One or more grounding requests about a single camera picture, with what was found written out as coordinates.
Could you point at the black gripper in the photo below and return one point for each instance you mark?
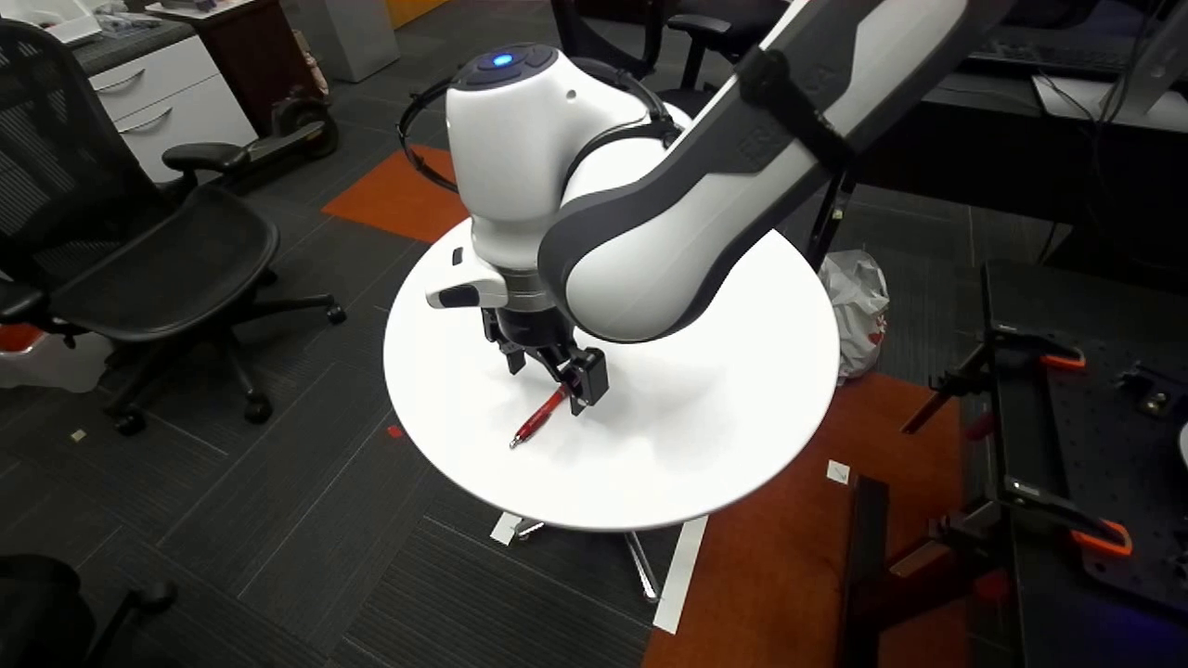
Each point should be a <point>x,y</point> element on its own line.
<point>533,333</point>

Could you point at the red pen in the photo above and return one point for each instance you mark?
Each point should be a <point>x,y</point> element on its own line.
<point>541,417</point>

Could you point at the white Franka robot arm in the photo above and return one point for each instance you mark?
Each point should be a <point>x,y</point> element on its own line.
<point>690,185</point>

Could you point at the white metal table base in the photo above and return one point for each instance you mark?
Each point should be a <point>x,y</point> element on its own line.
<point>676,575</point>

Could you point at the small white floor tag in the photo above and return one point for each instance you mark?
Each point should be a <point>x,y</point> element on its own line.
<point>841,474</point>

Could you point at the white plastic bag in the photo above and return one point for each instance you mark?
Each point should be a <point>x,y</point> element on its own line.
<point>854,309</point>

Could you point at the black padded office chair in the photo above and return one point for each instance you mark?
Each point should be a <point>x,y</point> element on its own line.
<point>690,32</point>

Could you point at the black mesh office chair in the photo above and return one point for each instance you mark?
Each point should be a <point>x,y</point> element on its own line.
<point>160,263</point>

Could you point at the brown wooden cabinet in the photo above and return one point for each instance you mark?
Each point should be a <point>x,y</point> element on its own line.
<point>261,57</point>

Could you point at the white drawer cabinet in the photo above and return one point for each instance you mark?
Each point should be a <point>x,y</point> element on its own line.
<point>169,105</point>

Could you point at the dark office desk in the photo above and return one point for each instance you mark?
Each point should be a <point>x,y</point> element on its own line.
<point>989,122</point>

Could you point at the black chair with armrest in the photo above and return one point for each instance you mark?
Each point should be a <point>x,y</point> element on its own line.
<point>48,615</point>

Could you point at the black work table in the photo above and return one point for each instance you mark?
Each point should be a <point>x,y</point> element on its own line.
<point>1100,495</point>

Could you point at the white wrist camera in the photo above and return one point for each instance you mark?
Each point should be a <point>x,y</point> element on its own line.
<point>468,296</point>

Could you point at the black upright post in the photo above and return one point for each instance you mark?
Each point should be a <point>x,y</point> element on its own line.
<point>867,569</point>

